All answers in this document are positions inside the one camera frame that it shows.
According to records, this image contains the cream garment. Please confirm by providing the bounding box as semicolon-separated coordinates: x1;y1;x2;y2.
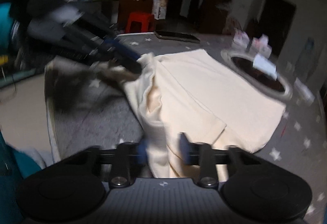
96;48;287;180

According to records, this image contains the dark wooden door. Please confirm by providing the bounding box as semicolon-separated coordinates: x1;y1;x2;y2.
255;0;297;57

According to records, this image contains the white paper bag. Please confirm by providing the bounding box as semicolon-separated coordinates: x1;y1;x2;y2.
152;0;168;20

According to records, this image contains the pink white tissue box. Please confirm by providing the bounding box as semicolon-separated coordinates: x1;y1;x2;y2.
251;35;272;59

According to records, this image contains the black smartphone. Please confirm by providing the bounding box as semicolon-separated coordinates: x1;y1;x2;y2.
154;31;201;43

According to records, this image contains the red plastic stool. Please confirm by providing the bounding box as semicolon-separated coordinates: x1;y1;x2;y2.
125;11;155;33

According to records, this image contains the white remote control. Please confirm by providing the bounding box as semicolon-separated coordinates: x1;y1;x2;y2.
294;78;315;104

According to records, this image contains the small white tissue pack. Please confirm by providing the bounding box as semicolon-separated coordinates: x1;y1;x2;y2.
233;29;250;48

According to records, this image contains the white tissue on cooktop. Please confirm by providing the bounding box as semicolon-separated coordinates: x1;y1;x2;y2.
252;54;278;80

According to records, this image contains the round induction cooktop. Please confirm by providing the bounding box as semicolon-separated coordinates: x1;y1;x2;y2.
221;50;293;101

